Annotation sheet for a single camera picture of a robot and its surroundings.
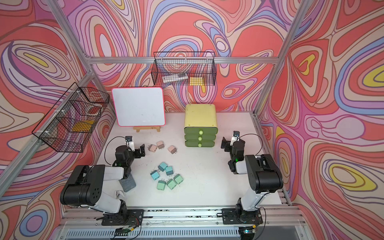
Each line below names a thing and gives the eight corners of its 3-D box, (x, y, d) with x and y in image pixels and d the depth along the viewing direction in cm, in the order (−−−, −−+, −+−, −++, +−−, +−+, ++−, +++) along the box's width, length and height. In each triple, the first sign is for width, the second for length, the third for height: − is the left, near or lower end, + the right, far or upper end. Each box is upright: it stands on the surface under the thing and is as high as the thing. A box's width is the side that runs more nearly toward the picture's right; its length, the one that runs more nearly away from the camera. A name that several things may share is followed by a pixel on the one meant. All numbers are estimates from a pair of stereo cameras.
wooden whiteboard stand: (135, 132, 110) (132, 128, 106) (135, 130, 111) (133, 126, 107) (159, 132, 110) (158, 128, 106) (160, 130, 111) (159, 126, 107)
